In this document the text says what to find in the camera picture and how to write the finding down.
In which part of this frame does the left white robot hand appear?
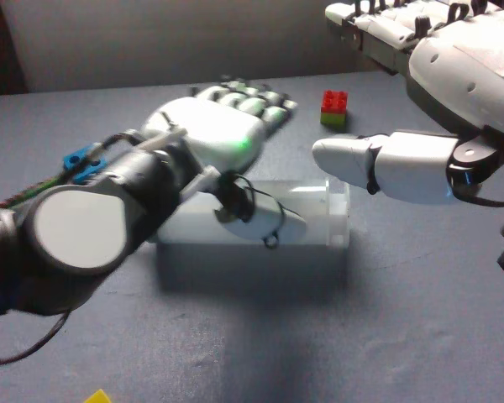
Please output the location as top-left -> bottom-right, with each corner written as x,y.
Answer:
141,76 -> 308,249

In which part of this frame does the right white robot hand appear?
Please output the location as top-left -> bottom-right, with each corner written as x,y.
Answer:
312,0 -> 504,207

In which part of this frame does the white plastic cup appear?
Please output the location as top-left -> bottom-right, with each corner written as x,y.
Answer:
328,181 -> 351,247

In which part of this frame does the green toy brick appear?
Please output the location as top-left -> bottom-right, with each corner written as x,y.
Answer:
319,110 -> 347,128

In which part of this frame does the red toy brick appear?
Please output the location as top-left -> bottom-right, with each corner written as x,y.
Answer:
321,89 -> 349,114

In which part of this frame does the blue block with four holes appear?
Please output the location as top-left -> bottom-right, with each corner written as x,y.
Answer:
61,142 -> 108,186

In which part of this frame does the yellow toy block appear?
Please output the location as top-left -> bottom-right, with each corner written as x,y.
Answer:
83,389 -> 113,403

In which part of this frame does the braided multicolour cable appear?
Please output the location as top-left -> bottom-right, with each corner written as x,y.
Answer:
0,172 -> 67,212

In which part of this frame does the black loose cable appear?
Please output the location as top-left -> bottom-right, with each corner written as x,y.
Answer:
0,309 -> 71,366

